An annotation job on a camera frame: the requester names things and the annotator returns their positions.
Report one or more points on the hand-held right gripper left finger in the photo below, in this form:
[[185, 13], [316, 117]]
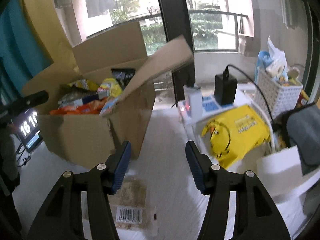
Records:
[[121, 168]]

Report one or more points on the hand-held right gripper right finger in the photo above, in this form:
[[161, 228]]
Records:
[[196, 168]]

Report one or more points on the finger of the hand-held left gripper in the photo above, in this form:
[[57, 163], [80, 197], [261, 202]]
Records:
[[28, 101]]

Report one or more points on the clear brown cracker packet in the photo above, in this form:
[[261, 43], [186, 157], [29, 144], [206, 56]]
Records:
[[130, 202]]

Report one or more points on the orange snack packet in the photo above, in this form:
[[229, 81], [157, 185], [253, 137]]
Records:
[[77, 110]]

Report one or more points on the cardboard box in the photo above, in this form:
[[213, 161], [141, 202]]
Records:
[[100, 120]]

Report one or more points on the black snack packet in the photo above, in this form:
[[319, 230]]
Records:
[[123, 74]]

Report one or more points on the tablet with clock display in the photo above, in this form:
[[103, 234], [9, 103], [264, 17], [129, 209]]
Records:
[[28, 130]]

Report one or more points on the teal curtain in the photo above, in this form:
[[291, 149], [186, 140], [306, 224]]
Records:
[[17, 50]]

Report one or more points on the yellow plastic bag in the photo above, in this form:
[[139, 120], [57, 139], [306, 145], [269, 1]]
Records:
[[237, 132]]

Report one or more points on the white power strip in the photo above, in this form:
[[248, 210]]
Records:
[[210, 105]]

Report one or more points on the white charger plug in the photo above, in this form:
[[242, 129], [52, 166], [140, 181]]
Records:
[[193, 100]]

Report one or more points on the yellow curtain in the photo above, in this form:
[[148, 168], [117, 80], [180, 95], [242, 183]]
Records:
[[45, 30]]

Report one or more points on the black power adapter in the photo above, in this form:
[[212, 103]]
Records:
[[225, 87]]

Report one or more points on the white plastic stand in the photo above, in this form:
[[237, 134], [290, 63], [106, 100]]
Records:
[[282, 172]]

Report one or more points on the grey fabric pouch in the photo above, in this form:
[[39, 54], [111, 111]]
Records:
[[300, 137]]

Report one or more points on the white woven basket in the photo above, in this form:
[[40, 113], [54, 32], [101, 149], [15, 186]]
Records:
[[277, 96]]

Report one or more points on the white plastic bag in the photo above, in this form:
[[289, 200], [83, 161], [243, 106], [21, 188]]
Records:
[[275, 58]]

